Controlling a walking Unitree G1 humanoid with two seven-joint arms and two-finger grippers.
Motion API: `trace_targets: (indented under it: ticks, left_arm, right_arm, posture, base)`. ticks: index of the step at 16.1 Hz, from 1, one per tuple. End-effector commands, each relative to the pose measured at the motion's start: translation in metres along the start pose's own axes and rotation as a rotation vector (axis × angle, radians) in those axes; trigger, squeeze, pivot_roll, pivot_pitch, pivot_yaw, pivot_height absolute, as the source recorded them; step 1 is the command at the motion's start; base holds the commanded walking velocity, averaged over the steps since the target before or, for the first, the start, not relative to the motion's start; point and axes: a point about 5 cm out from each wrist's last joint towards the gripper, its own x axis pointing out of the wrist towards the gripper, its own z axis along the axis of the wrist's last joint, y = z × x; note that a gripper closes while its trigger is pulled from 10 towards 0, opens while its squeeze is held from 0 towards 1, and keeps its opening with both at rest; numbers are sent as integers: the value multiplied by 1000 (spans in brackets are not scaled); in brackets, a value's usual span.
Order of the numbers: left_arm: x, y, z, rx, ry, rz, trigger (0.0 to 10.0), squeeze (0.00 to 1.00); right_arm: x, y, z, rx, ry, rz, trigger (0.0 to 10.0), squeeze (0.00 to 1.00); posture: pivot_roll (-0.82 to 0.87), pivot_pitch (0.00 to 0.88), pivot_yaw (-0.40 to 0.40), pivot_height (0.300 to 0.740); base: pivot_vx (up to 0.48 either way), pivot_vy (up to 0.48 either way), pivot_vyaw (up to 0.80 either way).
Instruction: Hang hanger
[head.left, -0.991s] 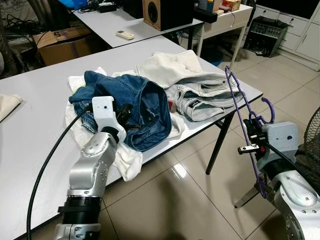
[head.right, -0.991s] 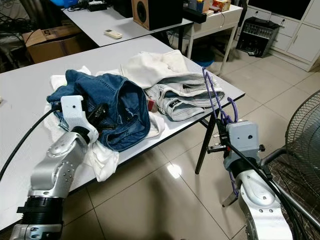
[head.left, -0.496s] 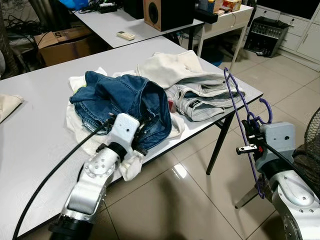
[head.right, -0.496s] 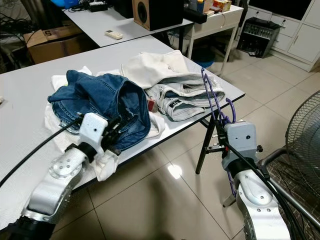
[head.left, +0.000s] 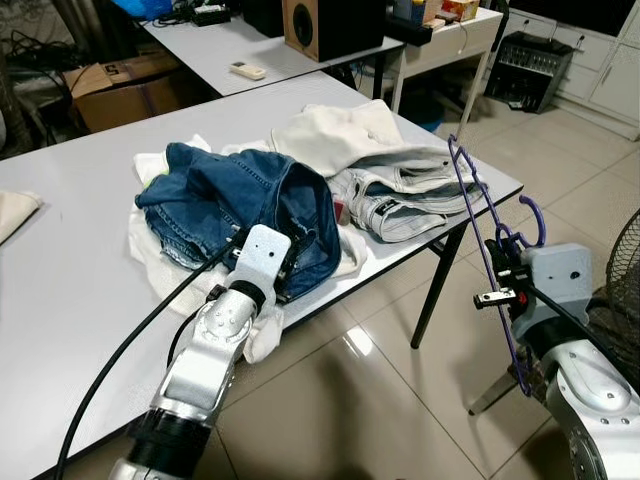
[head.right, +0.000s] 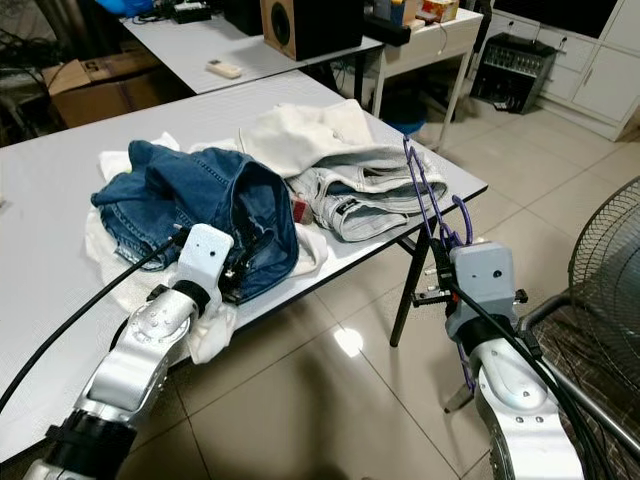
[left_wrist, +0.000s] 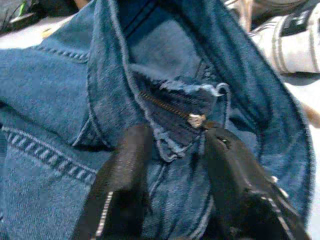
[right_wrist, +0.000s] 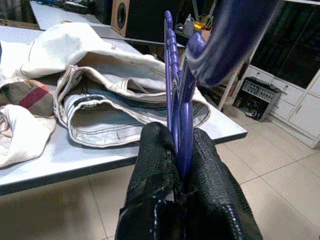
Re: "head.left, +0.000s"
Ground white remote control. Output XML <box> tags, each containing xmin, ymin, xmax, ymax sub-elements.
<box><xmin>228</xmin><ymin>60</ymin><xmax>269</xmax><ymax>82</ymax></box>

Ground white table with speaker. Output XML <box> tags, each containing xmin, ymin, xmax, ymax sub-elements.
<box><xmin>140</xmin><ymin>15</ymin><xmax>401</xmax><ymax>101</ymax></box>

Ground small white desk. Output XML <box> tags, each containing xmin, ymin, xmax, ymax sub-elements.
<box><xmin>385</xmin><ymin>8</ymin><xmax>505</xmax><ymax>141</ymax></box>

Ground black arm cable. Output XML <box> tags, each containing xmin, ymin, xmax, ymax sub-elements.
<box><xmin>528</xmin><ymin>285</ymin><xmax>640</xmax><ymax>393</ymax></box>
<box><xmin>55</xmin><ymin>240</ymin><xmax>243</xmax><ymax>480</ymax></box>

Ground white low cabinets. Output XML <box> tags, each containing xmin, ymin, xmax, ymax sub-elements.
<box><xmin>500</xmin><ymin>0</ymin><xmax>640</xmax><ymax>123</ymax></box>

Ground open cardboard box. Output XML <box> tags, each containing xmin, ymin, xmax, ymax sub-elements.
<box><xmin>62</xmin><ymin>55</ymin><xmax>188</xmax><ymax>134</ymax></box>

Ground pale grey right wrist camera mount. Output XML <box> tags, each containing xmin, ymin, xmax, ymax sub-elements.
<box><xmin>515</xmin><ymin>243</ymin><xmax>595</xmax><ymax>343</ymax></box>

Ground light grey washed jeans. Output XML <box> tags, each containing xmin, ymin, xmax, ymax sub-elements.
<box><xmin>328</xmin><ymin>143</ymin><xmax>489</xmax><ymax>245</ymax></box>

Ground cream trousers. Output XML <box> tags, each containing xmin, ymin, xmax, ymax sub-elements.
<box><xmin>0</xmin><ymin>190</ymin><xmax>44</xmax><ymax>247</ymax></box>

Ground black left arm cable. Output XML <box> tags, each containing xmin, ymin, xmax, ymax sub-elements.
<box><xmin>55</xmin><ymin>240</ymin><xmax>243</xmax><ymax>480</ymax></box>

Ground large white table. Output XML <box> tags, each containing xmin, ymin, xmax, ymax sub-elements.
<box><xmin>0</xmin><ymin>70</ymin><xmax>525</xmax><ymax>480</ymax></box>

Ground black wire fan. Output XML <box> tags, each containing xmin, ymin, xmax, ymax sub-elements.
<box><xmin>583</xmin><ymin>205</ymin><xmax>640</xmax><ymax>401</ymax></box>

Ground black wire crate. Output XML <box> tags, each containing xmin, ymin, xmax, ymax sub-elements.
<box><xmin>484</xmin><ymin>32</ymin><xmax>577</xmax><ymax>114</ymax></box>

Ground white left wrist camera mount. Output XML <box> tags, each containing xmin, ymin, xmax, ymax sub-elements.
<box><xmin>232</xmin><ymin>224</ymin><xmax>294</xmax><ymax>303</ymax></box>

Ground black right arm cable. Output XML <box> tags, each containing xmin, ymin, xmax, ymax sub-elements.
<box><xmin>528</xmin><ymin>285</ymin><xmax>640</xmax><ymax>393</ymax></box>

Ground wooden speaker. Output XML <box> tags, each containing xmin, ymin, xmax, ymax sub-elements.
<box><xmin>282</xmin><ymin>0</ymin><xmax>387</xmax><ymax>64</ymax></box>

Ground purple clothes hanger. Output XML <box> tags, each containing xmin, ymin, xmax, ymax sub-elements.
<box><xmin>447</xmin><ymin>135</ymin><xmax>549</xmax><ymax>398</ymax></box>

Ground blue denim jeans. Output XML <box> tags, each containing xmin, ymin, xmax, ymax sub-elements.
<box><xmin>135</xmin><ymin>142</ymin><xmax>344</xmax><ymax>303</ymax></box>

